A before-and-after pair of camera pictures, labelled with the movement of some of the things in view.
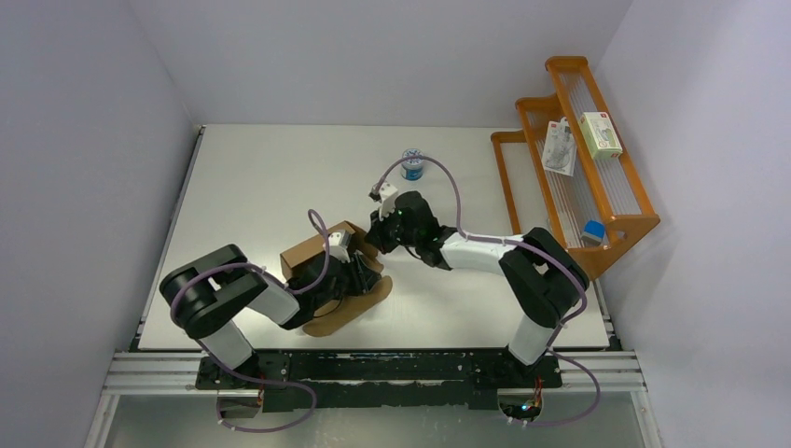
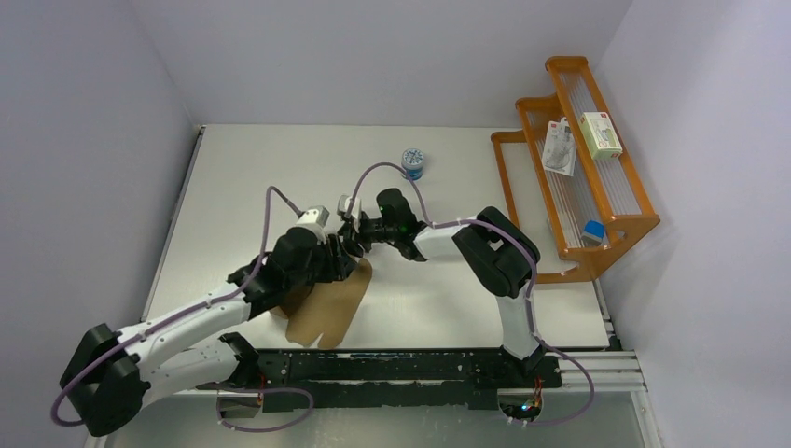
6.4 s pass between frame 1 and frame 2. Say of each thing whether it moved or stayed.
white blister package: stayed
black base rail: stayed
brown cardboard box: moved
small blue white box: stayed
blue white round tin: stayed
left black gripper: moved
